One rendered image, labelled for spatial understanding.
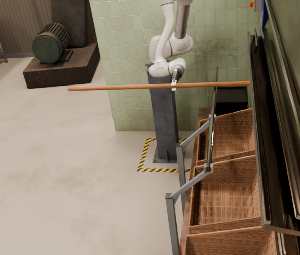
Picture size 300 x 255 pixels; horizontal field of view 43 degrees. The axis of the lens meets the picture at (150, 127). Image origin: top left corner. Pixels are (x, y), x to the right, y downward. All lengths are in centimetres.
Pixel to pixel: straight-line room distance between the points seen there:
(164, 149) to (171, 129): 26
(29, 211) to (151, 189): 114
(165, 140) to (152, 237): 104
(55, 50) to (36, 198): 259
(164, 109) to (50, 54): 267
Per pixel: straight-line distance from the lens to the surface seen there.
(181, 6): 313
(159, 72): 297
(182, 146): 247
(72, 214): 357
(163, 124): 369
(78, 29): 638
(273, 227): 134
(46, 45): 579
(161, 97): 354
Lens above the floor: 239
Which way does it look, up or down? 32 degrees down
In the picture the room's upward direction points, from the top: 8 degrees counter-clockwise
